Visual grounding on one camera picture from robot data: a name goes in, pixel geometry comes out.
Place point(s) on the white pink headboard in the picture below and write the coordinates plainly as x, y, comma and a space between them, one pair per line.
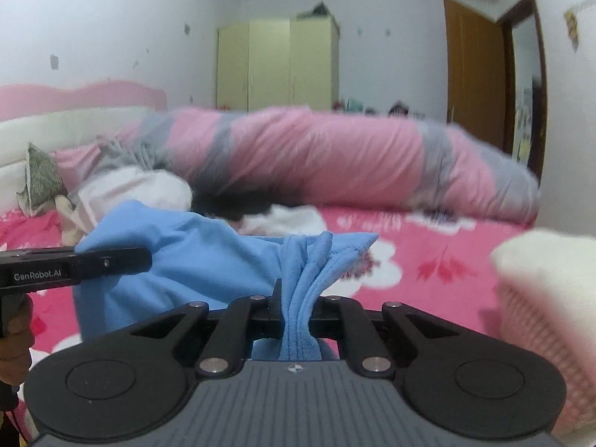
70, 121

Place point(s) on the black garment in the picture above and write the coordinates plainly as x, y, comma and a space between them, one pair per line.
223, 205

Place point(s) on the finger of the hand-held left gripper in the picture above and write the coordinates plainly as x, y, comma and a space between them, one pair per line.
116, 263

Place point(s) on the pale yellow wardrobe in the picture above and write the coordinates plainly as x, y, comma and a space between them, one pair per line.
274, 65

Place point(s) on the green patterned pillow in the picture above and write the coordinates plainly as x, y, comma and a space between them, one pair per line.
42, 177

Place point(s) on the pink grey rolled duvet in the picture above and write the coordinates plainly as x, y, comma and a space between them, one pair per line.
326, 158

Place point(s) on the pink white basket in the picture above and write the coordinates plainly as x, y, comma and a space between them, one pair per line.
545, 298

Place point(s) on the person's left hand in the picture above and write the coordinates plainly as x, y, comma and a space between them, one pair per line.
16, 358

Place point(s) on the small white cloth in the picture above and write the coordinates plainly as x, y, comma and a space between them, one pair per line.
288, 221

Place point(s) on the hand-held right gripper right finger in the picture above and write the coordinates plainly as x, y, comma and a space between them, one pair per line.
333, 319

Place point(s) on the pink floral blanket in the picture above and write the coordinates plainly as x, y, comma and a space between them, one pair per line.
442, 251

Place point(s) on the blue t-shirt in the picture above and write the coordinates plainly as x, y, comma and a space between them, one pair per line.
195, 260

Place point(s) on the white garment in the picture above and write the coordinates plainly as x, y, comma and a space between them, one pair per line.
149, 191

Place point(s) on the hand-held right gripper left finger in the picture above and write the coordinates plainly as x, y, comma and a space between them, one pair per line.
267, 319

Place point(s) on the wooden door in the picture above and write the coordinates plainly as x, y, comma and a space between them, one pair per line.
475, 74

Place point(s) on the yellow wall sticker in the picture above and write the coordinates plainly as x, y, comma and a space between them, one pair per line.
572, 30

